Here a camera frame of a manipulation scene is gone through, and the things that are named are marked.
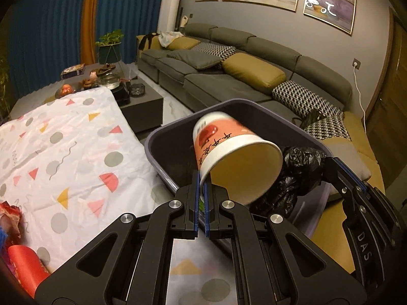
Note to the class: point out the black tea stove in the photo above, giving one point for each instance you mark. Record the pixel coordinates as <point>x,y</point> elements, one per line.
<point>121,95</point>

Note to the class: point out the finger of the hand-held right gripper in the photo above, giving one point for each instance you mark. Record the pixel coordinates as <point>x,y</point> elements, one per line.
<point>351,169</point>
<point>345,187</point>

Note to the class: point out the mustard sofa seat pad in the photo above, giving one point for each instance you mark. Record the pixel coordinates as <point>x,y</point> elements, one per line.
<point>337,238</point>

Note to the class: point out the small brown teapot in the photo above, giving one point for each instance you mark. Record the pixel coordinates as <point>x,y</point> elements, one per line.
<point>86,84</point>

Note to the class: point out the white standing air conditioner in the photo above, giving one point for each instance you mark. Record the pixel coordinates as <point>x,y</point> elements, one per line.
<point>168,9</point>

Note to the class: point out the grey sofa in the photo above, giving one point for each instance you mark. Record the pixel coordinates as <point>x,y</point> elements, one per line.
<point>276,47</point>

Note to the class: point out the wall socket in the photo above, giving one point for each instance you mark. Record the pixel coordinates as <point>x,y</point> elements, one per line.
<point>356,63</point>

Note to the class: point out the white plastic jug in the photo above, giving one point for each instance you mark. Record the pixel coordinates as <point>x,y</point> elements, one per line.
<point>183,22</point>

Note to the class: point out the white cloth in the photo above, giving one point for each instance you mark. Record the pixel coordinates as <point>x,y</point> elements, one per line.
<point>167,38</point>

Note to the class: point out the red cylindrical packet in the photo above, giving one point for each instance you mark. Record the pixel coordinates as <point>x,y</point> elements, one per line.
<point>27,270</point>

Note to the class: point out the big mustard cushion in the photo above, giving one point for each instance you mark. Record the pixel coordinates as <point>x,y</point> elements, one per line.
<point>254,70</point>

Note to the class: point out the black ashtray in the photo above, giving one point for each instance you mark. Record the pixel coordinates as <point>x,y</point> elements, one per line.
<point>138,89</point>

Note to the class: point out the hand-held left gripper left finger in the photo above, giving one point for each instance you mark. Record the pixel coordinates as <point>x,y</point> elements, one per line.
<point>196,209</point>

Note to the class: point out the wooden door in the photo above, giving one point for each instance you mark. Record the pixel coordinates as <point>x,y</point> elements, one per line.
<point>391,79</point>

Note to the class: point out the orange curtain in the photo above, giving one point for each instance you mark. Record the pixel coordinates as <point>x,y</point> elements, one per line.
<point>91,22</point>

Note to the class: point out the red snack wrapper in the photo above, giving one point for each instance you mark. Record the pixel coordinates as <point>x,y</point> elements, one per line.
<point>11,216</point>

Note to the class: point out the flat printed box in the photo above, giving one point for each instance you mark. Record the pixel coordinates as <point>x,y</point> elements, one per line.
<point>73,71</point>

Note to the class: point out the black garment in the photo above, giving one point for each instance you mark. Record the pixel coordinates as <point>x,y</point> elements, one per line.
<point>146,41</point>

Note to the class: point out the potted plant dark pot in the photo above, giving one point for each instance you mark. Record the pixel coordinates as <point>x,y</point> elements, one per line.
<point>109,52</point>

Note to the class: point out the glass teapot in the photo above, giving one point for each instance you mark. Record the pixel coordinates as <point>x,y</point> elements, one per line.
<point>110,78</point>

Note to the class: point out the black white patterned cushion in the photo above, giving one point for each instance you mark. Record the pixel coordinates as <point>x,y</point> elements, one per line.
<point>216,50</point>
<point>332,127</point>
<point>302,98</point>

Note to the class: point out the grey cushion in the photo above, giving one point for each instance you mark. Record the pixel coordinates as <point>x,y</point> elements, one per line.
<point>348,160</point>
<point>194,59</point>

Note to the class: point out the black plastic bag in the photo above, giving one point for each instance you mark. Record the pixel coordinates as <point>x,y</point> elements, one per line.
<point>295,178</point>

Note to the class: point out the blue foam net sleeve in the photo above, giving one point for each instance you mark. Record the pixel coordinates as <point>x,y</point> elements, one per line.
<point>2,238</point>

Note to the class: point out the small mustard cushion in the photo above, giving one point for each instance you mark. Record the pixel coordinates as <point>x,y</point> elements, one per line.
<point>183,43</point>

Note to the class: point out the white red printed paper cup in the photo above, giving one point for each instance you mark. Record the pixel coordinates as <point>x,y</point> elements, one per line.
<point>229,146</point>

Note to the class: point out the pink piggy figurine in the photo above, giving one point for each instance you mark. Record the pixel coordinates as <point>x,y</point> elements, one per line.
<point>93,75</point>

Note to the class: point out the framed painting with glare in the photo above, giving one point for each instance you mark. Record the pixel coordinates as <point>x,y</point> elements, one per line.
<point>330,3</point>

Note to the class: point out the grey coffee table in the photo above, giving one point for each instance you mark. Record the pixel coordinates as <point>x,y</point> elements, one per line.
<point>149,111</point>

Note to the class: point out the printed white tablecloth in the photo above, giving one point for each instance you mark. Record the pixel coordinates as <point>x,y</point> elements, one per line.
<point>79,165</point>

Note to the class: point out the dark grey plastic bin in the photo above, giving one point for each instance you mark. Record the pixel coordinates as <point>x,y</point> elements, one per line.
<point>178,146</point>

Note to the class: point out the black handbag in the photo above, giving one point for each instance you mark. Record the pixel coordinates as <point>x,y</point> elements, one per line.
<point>310,118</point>

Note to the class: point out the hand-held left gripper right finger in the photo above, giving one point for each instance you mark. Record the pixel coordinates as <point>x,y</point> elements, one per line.
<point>207,216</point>

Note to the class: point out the black slim pole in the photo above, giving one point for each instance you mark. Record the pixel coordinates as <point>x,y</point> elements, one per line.
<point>180,19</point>

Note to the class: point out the blue curtain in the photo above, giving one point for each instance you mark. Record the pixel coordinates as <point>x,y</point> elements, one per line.
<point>47,31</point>
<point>133,6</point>

